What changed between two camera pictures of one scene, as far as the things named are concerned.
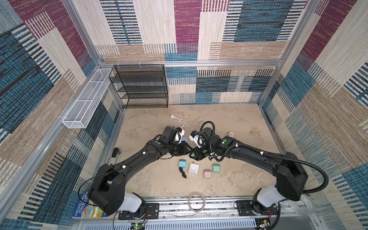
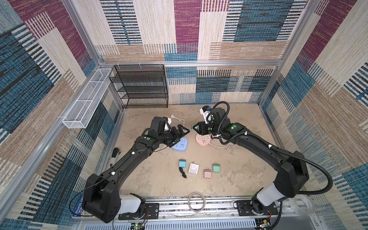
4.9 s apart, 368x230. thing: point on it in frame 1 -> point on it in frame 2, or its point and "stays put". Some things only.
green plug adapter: (216, 167) stays put
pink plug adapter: (207, 173) stays put
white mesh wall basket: (82, 112) stays put
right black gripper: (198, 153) -> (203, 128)
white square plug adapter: (193, 168) stays put
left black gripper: (185, 146) -> (177, 136)
